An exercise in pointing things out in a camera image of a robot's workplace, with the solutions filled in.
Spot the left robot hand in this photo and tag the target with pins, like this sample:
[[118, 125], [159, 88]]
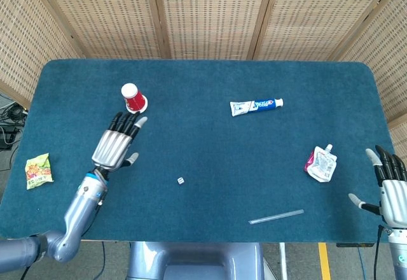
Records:
[[117, 143]]

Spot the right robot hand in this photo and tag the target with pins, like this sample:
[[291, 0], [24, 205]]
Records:
[[389, 197]]

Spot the small white die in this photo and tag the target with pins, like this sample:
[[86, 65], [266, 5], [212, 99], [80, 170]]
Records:
[[181, 181]]

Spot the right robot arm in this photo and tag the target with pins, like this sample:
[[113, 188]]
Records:
[[399, 254]]

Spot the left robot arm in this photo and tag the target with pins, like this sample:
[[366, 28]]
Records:
[[60, 222]]

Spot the red paper cup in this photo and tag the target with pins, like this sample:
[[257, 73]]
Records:
[[134, 98]]

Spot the white spouted drink pouch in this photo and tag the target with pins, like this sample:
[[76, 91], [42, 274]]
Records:
[[321, 165]]

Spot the green snack packet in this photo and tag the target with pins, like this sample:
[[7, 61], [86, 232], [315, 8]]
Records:
[[39, 172]]

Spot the yellow floor tape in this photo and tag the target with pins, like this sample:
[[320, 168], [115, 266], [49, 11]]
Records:
[[324, 261]]

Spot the blue table mat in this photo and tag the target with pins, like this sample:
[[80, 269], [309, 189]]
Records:
[[222, 146]]

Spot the clear plastic straw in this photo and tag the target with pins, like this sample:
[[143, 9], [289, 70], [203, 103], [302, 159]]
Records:
[[276, 216]]

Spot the white table leg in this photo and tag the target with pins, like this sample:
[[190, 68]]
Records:
[[283, 261]]

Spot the blue white toothpaste tube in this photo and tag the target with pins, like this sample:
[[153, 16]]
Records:
[[251, 106]]

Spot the robot torso base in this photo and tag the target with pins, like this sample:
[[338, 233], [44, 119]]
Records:
[[194, 261]]

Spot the woven bamboo folding screen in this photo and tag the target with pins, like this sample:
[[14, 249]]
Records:
[[203, 16]]

